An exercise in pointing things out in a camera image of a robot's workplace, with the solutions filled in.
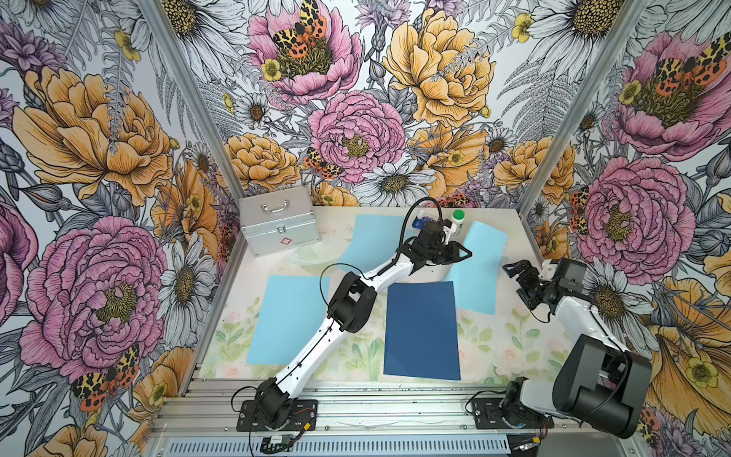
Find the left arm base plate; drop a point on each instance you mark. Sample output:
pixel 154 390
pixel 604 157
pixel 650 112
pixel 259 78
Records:
pixel 295 415

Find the floral table mat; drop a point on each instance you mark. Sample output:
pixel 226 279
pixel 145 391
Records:
pixel 493 349

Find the dark blue paper large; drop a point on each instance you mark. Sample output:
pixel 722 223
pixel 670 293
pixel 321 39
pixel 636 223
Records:
pixel 421 332

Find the blue gauze bandage packet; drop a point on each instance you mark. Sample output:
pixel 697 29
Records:
pixel 420 220

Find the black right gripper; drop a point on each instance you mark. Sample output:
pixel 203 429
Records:
pixel 530 273

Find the white bottle green cap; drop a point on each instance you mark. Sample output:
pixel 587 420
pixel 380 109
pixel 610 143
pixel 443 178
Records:
pixel 457 221

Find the silver aluminium case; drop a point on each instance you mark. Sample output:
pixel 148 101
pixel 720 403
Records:
pixel 277 221

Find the aluminium rail base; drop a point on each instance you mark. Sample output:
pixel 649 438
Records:
pixel 366 419

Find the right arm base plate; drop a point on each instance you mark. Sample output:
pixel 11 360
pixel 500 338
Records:
pixel 492 413

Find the clear plastic lid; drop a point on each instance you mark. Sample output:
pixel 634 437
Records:
pixel 315 254

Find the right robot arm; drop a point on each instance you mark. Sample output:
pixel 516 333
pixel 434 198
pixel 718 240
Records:
pixel 602 383

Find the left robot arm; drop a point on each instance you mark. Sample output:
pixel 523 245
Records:
pixel 348 311

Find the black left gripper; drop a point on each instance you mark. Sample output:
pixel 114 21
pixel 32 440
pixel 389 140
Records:
pixel 454 252

